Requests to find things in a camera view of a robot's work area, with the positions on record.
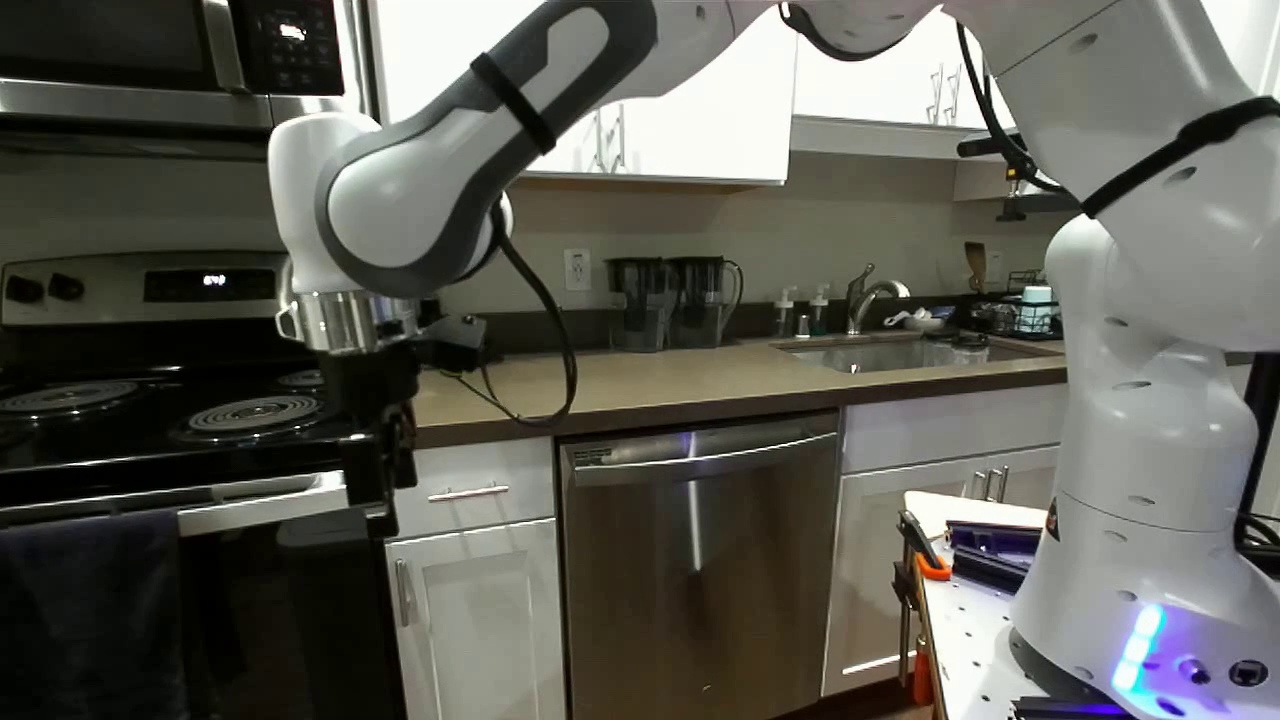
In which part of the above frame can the black tool on table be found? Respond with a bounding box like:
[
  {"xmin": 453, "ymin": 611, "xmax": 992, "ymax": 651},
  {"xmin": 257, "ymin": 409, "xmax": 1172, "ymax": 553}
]
[{"xmin": 938, "ymin": 515, "xmax": 1046, "ymax": 591}]

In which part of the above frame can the white sink cabinet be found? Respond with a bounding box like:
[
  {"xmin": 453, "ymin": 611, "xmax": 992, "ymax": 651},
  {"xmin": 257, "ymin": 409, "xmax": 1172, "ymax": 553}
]
[{"xmin": 814, "ymin": 382, "xmax": 1075, "ymax": 700}]

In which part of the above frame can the chrome faucet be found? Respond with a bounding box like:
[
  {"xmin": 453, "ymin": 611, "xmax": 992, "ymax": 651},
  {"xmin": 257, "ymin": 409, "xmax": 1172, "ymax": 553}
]
[{"xmin": 845, "ymin": 263, "xmax": 914, "ymax": 342}]

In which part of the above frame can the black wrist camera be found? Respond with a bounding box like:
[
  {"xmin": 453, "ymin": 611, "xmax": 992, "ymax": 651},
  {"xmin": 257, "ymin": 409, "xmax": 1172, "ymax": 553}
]
[{"xmin": 420, "ymin": 311, "xmax": 490, "ymax": 378}]

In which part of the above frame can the stainless steel sink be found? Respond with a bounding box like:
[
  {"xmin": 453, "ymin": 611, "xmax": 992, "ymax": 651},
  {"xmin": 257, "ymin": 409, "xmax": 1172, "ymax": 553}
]
[{"xmin": 776, "ymin": 333, "xmax": 1030, "ymax": 378}]

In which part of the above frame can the white cabinet drawer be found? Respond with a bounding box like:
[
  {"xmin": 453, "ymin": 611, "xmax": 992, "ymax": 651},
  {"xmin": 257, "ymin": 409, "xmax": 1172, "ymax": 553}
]
[{"xmin": 390, "ymin": 438, "xmax": 559, "ymax": 544}]

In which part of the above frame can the stainless steel microwave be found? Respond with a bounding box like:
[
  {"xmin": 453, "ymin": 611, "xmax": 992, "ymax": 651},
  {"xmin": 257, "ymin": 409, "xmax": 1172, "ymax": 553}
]
[{"xmin": 0, "ymin": 0, "xmax": 375, "ymax": 141}]

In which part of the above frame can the stainless steel dishwasher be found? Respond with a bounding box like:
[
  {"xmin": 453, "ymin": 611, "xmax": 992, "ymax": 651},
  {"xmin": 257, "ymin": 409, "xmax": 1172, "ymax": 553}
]
[{"xmin": 556, "ymin": 413, "xmax": 848, "ymax": 720}]

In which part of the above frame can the black electric stove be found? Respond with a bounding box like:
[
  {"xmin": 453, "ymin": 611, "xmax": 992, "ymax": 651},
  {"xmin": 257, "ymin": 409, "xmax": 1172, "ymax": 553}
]
[{"xmin": 0, "ymin": 250, "xmax": 413, "ymax": 720}]

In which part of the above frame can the white perforated table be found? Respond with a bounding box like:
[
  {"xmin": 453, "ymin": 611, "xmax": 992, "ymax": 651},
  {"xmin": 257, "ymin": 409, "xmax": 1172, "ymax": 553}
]
[{"xmin": 898, "ymin": 490, "xmax": 1110, "ymax": 720}]

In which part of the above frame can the dish rack with dishes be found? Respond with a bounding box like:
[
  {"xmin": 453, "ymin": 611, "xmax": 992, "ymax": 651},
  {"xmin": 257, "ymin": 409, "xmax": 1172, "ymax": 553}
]
[{"xmin": 983, "ymin": 271, "xmax": 1067, "ymax": 342}]

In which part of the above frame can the dark hanging towel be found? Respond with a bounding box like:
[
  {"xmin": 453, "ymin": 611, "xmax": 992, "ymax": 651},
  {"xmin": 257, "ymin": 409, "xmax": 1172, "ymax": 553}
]
[{"xmin": 0, "ymin": 510, "xmax": 193, "ymax": 720}]

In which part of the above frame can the orange clamp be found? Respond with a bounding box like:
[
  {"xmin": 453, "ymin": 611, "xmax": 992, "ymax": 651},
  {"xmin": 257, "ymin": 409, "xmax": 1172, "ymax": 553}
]
[{"xmin": 897, "ymin": 510, "xmax": 961, "ymax": 588}]

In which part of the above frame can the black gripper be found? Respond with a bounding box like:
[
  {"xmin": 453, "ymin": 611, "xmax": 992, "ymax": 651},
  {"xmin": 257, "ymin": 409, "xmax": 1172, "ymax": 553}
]
[{"xmin": 316, "ymin": 342, "xmax": 425, "ymax": 513}]

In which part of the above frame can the white upper cabinet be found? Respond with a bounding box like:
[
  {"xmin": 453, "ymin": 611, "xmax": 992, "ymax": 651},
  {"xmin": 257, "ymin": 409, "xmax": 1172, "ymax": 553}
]
[
  {"xmin": 367, "ymin": 0, "xmax": 801, "ymax": 188},
  {"xmin": 791, "ymin": 20, "xmax": 1015, "ymax": 169}
]

